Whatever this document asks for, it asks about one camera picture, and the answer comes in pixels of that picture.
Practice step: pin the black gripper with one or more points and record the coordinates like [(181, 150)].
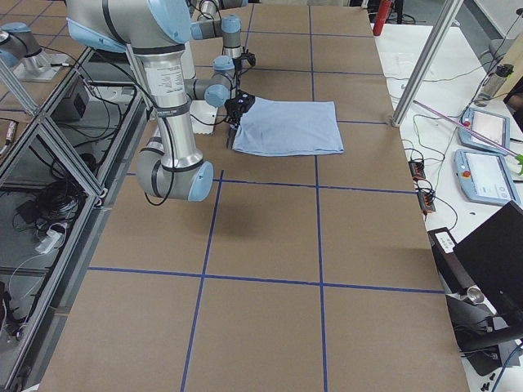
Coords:
[(236, 64), (234, 111)]

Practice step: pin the light blue t-shirt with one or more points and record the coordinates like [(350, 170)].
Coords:
[(273, 128)]

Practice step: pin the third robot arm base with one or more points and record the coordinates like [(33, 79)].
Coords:
[(25, 57)]

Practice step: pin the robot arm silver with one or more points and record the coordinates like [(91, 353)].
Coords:
[(211, 23), (157, 33)]

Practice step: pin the red bottle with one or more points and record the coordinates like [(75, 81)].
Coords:
[(381, 17)]

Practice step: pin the brown paper table cover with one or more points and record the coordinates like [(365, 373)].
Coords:
[(295, 274)]

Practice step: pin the small orange circuit board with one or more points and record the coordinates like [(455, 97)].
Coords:
[(417, 169)]

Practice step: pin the clear water bottle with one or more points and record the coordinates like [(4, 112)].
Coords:
[(495, 80)]

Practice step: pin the lower teach pendant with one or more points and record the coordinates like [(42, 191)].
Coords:
[(484, 177)]

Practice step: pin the teach pendant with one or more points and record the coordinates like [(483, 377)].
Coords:
[(484, 177), (493, 126)]

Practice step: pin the upper teach pendant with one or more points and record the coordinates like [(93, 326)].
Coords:
[(493, 126)]

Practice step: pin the black box with label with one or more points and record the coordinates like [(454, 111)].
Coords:
[(450, 268)]

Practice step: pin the purple stick green tip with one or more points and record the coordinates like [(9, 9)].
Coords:
[(497, 146)]

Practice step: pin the black laptop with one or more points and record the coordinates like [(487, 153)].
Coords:
[(492, 257)]

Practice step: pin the aluminium frame rack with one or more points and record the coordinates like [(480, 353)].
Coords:
[(76, 127)]

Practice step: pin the aluminium frame post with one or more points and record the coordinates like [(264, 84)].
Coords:
[(436, 37)]

